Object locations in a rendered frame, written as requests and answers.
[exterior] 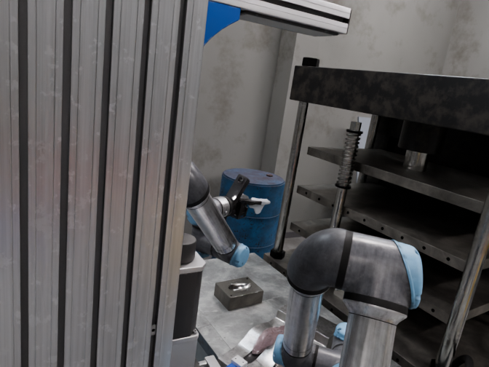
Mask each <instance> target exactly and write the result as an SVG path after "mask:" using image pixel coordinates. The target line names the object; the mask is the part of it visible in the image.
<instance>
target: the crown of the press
mask: <svg viewBox="0 0 489 367"><path fill-rule="evenodd" d="M290 100H297V101H301V102H306V103H313V104H317V105H322V106H329V107H333V108H341V109H346V110H350V111H357V112H361V113H366V114H373V115H377V116H382V117H389V118H393V119H401V120H404V122H403V125H402V131H401V134H400V137H399V143H398V147H400V148H402V149H406V150H407V151H406V154H405V159H404V162H403V166H402V167H403V168H406V169H408V170H414V171H419V172H426V167H427V165H428V161H429V156H430V154H441V152H442V147H443V144H444V142H445V136H446V133H447V131H448V128H449V129H454V130H461V131H465V132H470V133H477V134H481V135H489V79H483V78H472V77H462V76H441V75H430V74H409V73H399V72H388V71H367V70H356V69H345V68H325V67H319V59H317V58H303V62H302V66H295V70H294V74H293V83H292V87H291V92H290Z"/></svg>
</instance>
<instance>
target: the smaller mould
mask: <svg viewBox="0 0 489 367"><path fill-rule="evenodd" d="M214 296H215V297H216V298H217V299H218V300H219V301H220V302H221V304H222V305H223V306H224V307H225V308H226V309H227V310H228V311H229V310H233V309H238V308H241V307H247V306H250V305H254V304H260V303H262V299H263V290H262V289H261V288H260V287H259V286H258V285H257V284H255V283H254V282H253V281H252V280H251V279H250V278H249V277H243V278H238V279H234V280H227V281H223V282H219V283H215V291H214Z"/></svg>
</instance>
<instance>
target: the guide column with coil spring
mask: <svg viewBox="0 0 489 367"><path fill-rule="evenodd" d="M361 125H362V123H361V122H354V121H351V124H350V128H349V129H350V130H353V131H360V129H361ZM348 138H352V139H359V136H348ZM347 143H358V141H350V140H347ZM346 146H349V147H357V145H352V144H346ZM345 150H346V151H356V149H348V148H346V149H345ZM344 154H347V155H355V153H349V152H345V153H344ZM343 158H344V159H354V157H346V156H344V157H343ZM343 162H346V163H354V161H348V160H343ZM342 166H344V167H352V166H353V165H345V164H342ZM341 170H345V171H351V170H352V169H348V168H341ZM341 174H343V175H351V173H345V172H341ZM340 178H350V176H341V175H340ZM339 182H343V183H348V182H349V181H344V180H340V179H339ZM347 190H348V189H341V188H337V192H336V196H335V202H334V206H333V212H332V216H331V220H330V226H329V229H330V228H339V227H340V223H341V217H342V213H343V207H344V203H345V200H346V193H347Z"/></svg>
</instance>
